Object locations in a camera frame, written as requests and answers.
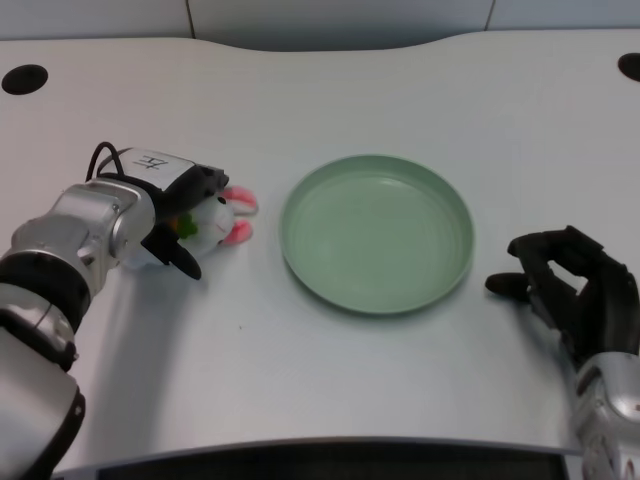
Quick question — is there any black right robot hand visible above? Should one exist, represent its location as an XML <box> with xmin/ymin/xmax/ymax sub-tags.
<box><xmin>484</xmin><ymin>225</ymin><xmax>640</xmax><ymax>369</ymax></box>

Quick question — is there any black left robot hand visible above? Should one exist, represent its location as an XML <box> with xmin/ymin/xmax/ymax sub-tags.
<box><xmin>97</xmin><ymin>146</ymin><xmax>231</xmax><ymax>281</ymax></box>

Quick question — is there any white rabbit plush doll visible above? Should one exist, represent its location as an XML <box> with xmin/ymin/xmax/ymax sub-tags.
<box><xmin>123</xmin><ymin>186</ymin><xmax>258</xmax><ymax>271</ymax></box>

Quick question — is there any green round plate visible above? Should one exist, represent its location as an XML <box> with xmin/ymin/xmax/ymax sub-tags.
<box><xmin>279</xmin><ymin>154</ymin><xmax>476</xmax><ymax>318</ymax></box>

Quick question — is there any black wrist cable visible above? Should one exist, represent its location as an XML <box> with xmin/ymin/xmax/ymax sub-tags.
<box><xmin>85</xmin><ymin>141</ymin><xmax>132</xmax><ymax>181</ymax></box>

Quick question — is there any black round cable grommet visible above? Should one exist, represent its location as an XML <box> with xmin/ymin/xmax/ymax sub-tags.
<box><xmin>1</xmin><ymin>63</ymin><xmax>50</xmax><ymax>95</ymax></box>
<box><xmin>617</xmin><ymin>51</ymin><xmax>640</xmax><ymax>82</ymax></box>

